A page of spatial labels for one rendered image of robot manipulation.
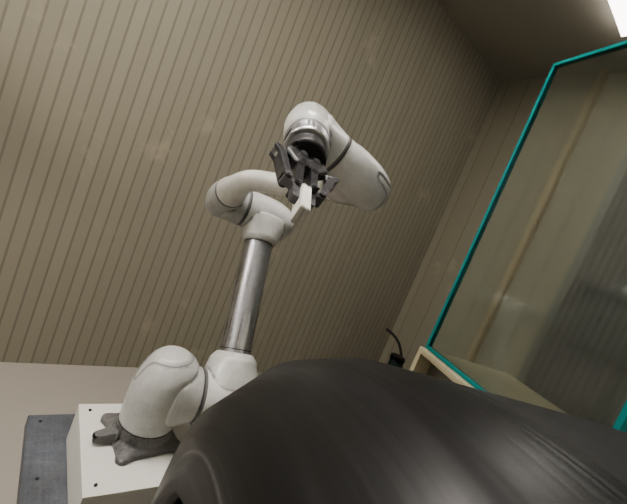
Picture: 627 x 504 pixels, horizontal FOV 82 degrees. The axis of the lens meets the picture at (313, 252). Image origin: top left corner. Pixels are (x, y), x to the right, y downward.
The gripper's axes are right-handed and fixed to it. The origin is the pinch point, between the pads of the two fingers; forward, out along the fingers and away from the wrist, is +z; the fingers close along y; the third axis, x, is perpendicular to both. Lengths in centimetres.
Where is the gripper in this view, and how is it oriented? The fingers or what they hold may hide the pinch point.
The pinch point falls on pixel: (301, 204)
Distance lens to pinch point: 51.8
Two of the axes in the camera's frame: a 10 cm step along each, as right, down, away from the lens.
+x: 5.3, -6.8, -5.1
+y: -8.5, -4.4, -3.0
